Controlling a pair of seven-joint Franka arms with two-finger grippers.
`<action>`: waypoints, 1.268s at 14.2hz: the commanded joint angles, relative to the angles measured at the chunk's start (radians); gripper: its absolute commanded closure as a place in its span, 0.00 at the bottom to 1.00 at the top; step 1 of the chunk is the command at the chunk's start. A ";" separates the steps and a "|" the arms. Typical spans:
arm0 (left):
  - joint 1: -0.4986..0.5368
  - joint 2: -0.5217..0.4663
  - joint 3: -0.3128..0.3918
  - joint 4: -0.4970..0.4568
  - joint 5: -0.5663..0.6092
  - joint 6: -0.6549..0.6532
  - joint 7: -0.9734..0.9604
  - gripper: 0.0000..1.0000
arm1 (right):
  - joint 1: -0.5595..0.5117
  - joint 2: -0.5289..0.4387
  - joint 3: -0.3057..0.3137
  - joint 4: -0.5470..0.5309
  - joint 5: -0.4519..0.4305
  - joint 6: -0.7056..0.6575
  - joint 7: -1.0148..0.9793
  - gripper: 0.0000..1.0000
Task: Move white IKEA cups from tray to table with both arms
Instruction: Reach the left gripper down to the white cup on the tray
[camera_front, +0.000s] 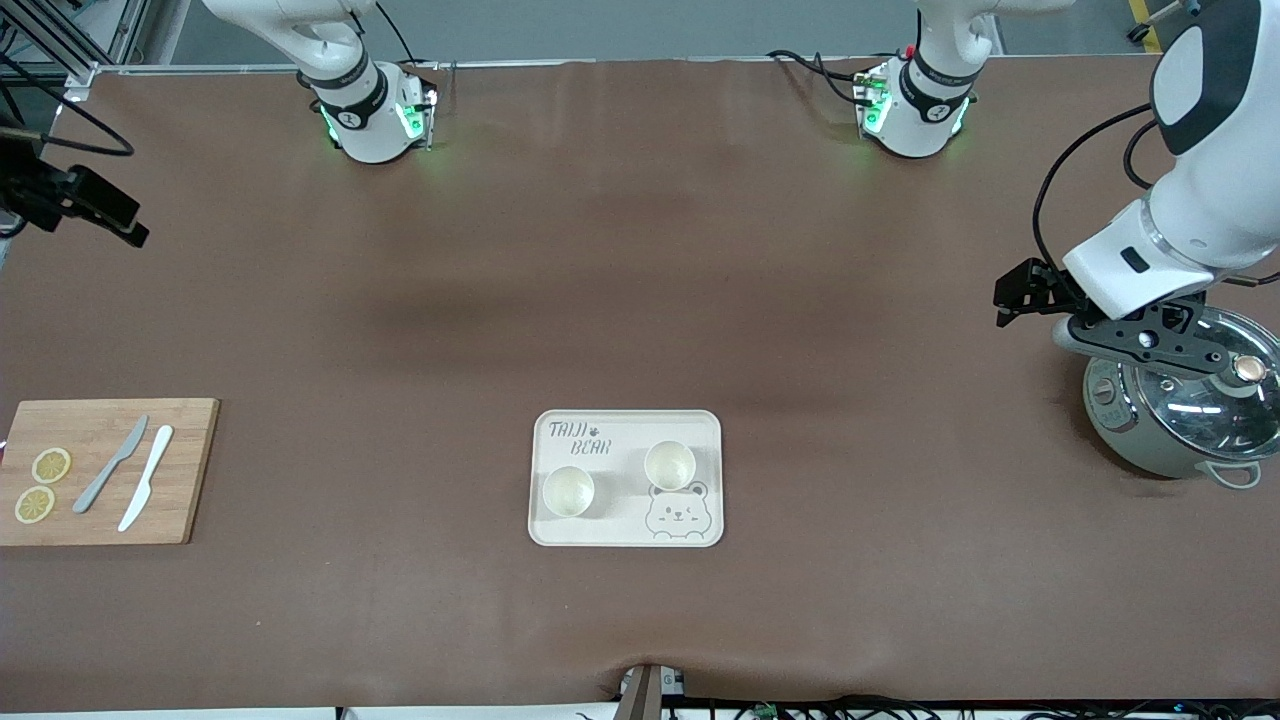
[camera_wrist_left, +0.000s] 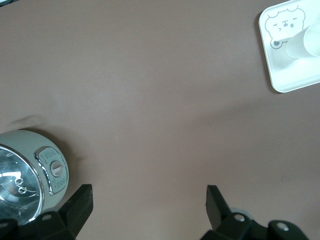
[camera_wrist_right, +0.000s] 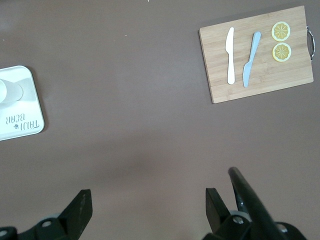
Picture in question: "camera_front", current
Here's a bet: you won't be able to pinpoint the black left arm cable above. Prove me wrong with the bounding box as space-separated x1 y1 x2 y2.
1033 100 1166 276

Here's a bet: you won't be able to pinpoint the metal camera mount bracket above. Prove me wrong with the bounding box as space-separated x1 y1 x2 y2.
618 663 687 720

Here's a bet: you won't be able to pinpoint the grey-green electric pot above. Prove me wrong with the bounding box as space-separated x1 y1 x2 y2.
1083 308 1280 489

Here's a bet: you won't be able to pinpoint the black right base cable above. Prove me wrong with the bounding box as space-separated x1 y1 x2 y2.
376 0 443 73

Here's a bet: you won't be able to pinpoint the glass pot lid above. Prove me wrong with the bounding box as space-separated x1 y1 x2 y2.
1120 308 1280 463

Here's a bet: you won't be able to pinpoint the cream bear print tray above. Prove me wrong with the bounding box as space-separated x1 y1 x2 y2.
528 409 724 548

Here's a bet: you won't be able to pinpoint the grey plastic knife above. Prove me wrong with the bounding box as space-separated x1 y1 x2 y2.
72 415 150 515

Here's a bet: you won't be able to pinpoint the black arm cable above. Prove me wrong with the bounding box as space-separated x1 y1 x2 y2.
1033 100 1166 276
0 50 135 159

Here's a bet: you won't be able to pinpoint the aluminium frame structure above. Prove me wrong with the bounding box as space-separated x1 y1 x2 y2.
0 0 153 91

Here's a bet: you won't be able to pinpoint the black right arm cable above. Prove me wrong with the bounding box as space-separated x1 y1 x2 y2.
0 50 135 159

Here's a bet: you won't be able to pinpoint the black left base cables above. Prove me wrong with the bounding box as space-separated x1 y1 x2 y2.
768 48 873 107

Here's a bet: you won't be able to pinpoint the white IKEA cup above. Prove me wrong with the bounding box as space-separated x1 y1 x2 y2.
543 466 596 519
644 440 697 492

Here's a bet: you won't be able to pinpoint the bamboo cutting board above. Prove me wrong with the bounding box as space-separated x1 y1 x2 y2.
0 398 220 546

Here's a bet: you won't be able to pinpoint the white plastic knife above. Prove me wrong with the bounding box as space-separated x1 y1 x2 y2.
118 425 175 533

